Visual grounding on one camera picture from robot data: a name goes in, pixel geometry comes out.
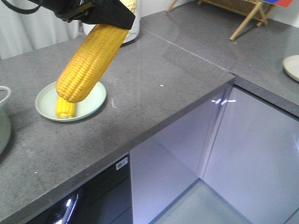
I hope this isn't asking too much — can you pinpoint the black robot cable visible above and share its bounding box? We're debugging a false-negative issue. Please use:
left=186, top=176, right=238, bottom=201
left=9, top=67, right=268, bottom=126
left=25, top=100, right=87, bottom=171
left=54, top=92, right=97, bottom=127
left=0, top=0, right=43, bottom=14

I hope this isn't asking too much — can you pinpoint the light green plate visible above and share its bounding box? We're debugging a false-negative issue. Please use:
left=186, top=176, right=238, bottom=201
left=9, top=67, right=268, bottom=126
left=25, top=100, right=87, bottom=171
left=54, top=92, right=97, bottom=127
left=35, top=82, right=107, bottom=122

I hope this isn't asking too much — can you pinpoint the grey side cabinet panel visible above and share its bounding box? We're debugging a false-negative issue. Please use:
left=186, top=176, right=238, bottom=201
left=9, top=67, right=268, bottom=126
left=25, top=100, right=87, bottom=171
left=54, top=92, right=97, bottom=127
left=203, top=87, right=299, bottom=224

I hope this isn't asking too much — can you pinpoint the grey curtain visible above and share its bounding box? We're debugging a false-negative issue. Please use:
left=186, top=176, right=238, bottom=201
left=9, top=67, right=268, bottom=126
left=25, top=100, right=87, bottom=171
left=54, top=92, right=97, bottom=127
left=0, top=2, right=80, bottom=60

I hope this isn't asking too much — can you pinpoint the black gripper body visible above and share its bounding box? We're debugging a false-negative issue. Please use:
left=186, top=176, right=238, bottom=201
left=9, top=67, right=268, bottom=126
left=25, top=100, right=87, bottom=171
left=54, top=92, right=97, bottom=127
left=41, top=0, right=98, bottom=14

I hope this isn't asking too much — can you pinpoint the green electric cooking pot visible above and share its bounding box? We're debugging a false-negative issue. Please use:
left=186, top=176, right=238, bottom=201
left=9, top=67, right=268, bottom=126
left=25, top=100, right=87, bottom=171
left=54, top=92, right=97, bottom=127
left=0, top=86, right=11, bottom=154

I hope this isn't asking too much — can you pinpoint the yellow corn cob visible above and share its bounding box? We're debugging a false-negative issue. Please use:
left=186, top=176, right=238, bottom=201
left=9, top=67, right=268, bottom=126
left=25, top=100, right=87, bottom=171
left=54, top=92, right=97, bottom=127
left=56, top=0, right=138, bottom=104
left=55, top=96, right=76, bottom=119

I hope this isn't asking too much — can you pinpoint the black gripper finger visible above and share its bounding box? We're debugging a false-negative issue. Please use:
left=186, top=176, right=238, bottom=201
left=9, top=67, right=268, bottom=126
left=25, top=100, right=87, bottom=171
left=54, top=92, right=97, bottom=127
left=55, top=0, right=135, bottom=30

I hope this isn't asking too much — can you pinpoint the wooden folding rack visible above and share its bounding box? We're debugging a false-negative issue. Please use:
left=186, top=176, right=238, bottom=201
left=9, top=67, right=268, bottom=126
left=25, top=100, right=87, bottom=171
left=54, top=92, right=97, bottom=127
left=166, top=0, right=278, bottom=42

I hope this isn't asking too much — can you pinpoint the black disinfection drawer cabinet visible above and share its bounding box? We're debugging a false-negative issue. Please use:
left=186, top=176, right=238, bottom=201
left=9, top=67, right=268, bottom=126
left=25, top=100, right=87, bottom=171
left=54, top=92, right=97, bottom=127
left=29, top=155, right=133, bottom=224

